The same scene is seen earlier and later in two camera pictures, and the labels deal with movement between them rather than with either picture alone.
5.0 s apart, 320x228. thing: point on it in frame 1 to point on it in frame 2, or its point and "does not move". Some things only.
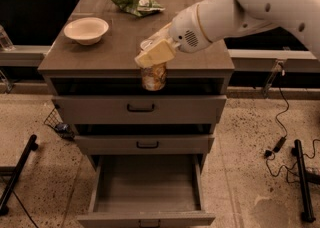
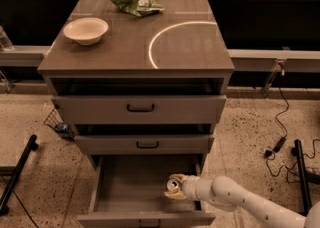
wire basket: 55,121 does not move
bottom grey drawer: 147,191 does not move
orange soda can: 154,78 to 173,184
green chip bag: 136,3 does not move
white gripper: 186,31 to 189,186
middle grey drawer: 151,144 does not move
